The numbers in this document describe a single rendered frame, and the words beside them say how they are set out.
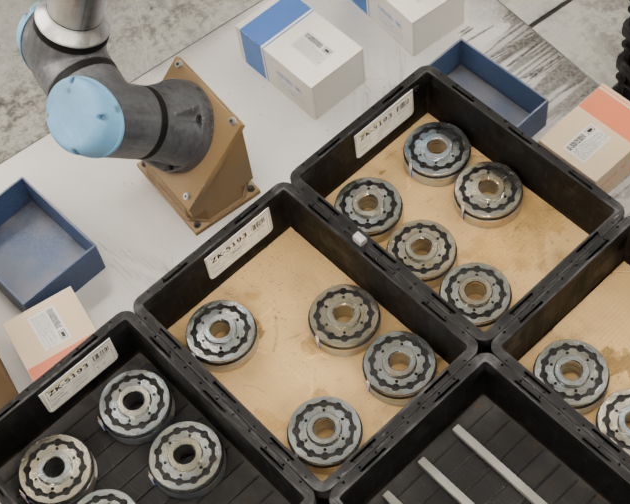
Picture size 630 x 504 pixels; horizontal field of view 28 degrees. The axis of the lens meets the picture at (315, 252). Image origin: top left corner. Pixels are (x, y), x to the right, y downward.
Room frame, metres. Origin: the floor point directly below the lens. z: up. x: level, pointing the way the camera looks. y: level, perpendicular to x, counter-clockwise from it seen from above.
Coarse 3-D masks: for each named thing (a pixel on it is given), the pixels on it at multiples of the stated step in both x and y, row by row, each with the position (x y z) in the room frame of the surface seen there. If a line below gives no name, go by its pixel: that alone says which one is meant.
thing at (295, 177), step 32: (384, 96) 1.19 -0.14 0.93; (352, 128) 1.14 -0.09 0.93; (512, 128) 1.09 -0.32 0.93; (320, 160) 1.09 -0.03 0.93; (544, 160) 1.03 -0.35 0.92; (352, 224) 0.97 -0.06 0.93; (608, 224) 0.90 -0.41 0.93; (384, 256) 0.91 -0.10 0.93; (576, 256) 0.85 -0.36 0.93; (416, 288) 0.85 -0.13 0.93; (544, 288) 0.81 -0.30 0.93; (512, 320) 0.77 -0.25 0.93
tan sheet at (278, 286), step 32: (256, 256) 1.00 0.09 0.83; (288, 256) 1.00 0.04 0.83; (320, 256) 0.99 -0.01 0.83; (224, 288) 0.96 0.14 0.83; (256, 288) 0.95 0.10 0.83; (288, 288) 0.94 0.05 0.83; (320, 288) 0.93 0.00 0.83; (256, 320) 0.90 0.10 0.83; (288, 320) 0.89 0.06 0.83; (384, 320) 0.86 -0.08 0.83; (256, 352) 0.84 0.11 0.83; (288, 352) 0.83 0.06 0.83; (320, 352) 0.83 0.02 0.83; (224, 384) 0.80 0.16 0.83; (256, 384) 0.79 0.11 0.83; (288, 384) 0.78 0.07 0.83; (320, 384) 0.78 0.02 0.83; (352, 384) 0.77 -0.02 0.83; (256, 416) 0.74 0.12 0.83; (288, 416) 0.74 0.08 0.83; (384, 416) 0.71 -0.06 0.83; (288, 448) 0.69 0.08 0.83
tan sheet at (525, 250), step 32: (384, 160) 1.14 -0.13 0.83; (480, 160) 1.11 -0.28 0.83; (416, 192) 1.07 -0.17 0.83; (448, 192) 1.06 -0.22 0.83; (448, 224) 1.00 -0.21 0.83; (512, 224) 0.98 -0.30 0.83; (544, 224) 0.98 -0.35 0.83; (480, 256) 0.94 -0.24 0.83; (512, 256) 0.93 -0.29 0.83; (544, 256) 0.92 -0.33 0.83; (512, 288) 0.88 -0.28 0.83
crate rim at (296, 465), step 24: (288, 192) 1.04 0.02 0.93; (240, 216) 1.02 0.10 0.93; (216, 240) 0.98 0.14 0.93; (192, 264) 0.95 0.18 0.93; (384, 264) 0.89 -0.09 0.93; (408, 288) 0.85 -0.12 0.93; (144, 312) 0.88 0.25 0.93; (432, 312) 0.81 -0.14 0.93; (456, 336) 0.76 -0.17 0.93; (192, 360) 0.80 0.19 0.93; (456, 360) 0.73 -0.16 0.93; (216, 384) 0.76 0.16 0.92; (432, 384) 0.70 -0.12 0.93; (240, 408) 0.71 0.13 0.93; (408, 408) 0.67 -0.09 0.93; (264, 432) 0.67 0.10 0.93; (384, 432) 0.64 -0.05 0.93; (288, 456) 0.64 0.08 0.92; (360, 456) 0.62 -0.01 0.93; (312, 480) 0.60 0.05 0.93; (336, 480) 0.59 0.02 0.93
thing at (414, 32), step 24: (360, 0) 1.58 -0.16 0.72; (384, 0) 1.51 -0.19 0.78; (408, 0) 1.50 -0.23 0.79; (432, 0) 1.49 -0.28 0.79; (456, 0) 1.49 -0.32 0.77; (384, 24) 1.52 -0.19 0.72; (408, 24) 1.45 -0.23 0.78; (432, 24) 1.47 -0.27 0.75; (456, 24) 1.49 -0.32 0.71; (408, 48) 1.46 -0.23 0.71
